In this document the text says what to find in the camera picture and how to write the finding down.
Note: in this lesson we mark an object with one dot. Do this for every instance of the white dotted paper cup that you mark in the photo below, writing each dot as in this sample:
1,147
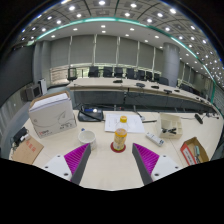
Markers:
87,138

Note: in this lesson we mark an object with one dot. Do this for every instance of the white copy paper box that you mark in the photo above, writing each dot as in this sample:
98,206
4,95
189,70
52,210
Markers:
51,116

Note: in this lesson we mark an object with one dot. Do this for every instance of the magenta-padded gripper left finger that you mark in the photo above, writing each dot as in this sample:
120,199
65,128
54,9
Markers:
75,160

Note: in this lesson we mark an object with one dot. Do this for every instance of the printed white paper sheet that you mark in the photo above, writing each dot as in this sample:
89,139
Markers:
111,123

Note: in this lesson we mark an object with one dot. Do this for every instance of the open red-sided cardboard box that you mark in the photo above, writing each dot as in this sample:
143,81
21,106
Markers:
195,151

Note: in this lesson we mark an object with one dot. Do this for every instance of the small white oblong box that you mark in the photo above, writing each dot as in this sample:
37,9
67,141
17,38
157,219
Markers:
155,139

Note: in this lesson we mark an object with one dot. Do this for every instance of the yellow-capped clear drink bottle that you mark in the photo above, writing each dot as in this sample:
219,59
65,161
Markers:
120,136

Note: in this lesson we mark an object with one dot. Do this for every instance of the black desk microphone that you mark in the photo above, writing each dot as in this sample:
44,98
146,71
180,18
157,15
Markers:
199,118

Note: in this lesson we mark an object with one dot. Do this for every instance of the group of black desk microphones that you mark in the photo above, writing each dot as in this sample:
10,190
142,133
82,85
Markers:
140,85

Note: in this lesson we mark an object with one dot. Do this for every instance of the flat round red coaster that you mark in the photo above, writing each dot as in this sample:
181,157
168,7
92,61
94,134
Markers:
113,150

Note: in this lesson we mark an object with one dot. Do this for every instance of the group of ceiling lights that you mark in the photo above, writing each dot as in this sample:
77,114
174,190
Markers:
101,2

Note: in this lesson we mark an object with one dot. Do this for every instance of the black conference desk unit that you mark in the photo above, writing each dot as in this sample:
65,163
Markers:
90,116

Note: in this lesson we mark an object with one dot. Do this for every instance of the brown cardboard piece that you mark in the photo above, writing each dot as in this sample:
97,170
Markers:
26,150

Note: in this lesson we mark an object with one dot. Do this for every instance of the long conference desk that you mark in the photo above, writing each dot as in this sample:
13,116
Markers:
100,84

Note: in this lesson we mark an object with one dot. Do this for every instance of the row of black office chairs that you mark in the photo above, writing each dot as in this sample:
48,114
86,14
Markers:
118,71

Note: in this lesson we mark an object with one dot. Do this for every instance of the black handheld tool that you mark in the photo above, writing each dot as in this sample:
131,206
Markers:
170,130

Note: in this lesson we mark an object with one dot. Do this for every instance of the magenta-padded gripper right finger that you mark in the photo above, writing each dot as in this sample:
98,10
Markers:
148,160

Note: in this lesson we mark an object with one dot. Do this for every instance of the white divided organizer tray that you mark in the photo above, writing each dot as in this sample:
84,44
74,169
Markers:
170,121

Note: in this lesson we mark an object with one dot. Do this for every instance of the black pen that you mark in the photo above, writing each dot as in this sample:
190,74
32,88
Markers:
149,121

